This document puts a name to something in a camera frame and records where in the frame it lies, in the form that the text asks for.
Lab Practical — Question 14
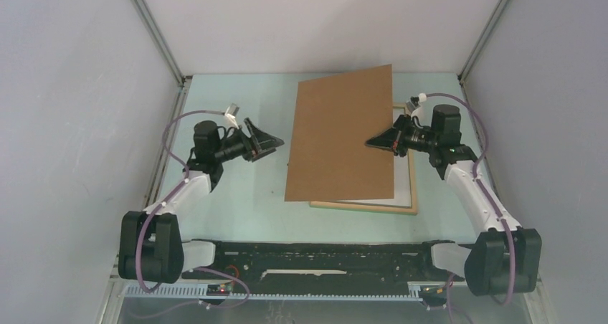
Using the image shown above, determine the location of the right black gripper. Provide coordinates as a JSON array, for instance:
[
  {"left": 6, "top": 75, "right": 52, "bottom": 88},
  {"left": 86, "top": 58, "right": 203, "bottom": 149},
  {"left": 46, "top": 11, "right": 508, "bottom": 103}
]
[{"left": 365, "top": 115, "right": 438, "bottom": 158}]

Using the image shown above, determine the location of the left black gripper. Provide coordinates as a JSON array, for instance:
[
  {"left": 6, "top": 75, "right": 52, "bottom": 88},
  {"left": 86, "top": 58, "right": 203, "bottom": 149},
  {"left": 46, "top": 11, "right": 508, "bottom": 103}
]
[{"left": 214, "top": 118, "right": 282, "bottom": 163}]

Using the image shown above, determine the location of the landscape photo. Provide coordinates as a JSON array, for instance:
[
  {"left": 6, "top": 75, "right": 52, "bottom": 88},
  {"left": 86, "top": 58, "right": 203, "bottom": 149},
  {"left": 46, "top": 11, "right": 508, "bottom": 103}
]
[{"left": 338, "top": 107, "right": 412, "bottom": 210}]

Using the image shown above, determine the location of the brown backing board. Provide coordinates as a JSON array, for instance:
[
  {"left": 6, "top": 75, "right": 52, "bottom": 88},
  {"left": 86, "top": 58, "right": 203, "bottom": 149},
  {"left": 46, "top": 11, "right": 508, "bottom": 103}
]
[{"left": 285, "top": 65, "right": 394, "bottom": 201}]

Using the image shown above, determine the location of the wooden picture frame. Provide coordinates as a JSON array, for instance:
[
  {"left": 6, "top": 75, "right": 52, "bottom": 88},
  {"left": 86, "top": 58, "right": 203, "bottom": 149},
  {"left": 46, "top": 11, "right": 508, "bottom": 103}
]
[{"left": 308, "top": 103, "right": 420, "bottom": 216}]

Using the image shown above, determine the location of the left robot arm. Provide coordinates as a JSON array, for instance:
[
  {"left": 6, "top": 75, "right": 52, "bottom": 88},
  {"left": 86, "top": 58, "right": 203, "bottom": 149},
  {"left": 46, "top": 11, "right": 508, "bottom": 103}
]
[{"left": 118, "top": 119, "right": 284, "bottom": 291}]

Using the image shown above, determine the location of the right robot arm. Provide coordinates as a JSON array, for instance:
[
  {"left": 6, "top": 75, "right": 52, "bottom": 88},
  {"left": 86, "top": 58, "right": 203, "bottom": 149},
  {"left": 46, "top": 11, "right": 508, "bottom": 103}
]
[{"left": 366, "top": 104, "right": 542, "bottom": 297}]

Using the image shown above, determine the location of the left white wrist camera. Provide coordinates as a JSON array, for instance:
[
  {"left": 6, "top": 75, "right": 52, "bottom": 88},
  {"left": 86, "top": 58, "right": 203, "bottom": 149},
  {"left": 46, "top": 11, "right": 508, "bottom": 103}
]
[{"left": 224, "top": 103, "right": 240, "bottom": 129}]

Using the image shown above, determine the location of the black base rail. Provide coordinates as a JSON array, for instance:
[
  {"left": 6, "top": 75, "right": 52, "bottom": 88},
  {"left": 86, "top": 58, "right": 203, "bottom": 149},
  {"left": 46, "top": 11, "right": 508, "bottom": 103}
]
[{"left": 211, "top": 242, "right": 448, "bottom": 295}]

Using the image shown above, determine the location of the white cable duct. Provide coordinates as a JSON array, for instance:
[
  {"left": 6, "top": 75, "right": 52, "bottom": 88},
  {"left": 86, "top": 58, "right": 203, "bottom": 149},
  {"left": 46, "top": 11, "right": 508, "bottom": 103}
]
[{"left": 122, "top": 283, "right": 445, "bottom": 302}]

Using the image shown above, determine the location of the right aluminium corner post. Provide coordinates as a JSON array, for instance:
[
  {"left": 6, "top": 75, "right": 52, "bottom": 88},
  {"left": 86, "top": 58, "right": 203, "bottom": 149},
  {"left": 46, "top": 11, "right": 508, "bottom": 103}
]
[{"left": 458, "top": 0, "right": 512, "bottom": 86}]

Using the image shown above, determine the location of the aluminium corner post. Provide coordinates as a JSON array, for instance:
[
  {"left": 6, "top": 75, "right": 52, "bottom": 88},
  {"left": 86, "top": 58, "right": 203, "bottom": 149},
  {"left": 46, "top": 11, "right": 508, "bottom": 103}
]
[
  {"left": 131, "top": 0, "right": 186, "bottom": 87},
  {"left": 458, "top": 0, "right": 512, "bottom": 86}
]

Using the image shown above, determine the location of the left aluminium corner post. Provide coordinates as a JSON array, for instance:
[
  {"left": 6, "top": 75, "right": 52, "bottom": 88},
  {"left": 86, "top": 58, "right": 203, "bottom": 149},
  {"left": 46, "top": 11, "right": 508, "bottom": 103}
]
[{"left": 131, "top": 0, "right": 186, "bottom": 87}]

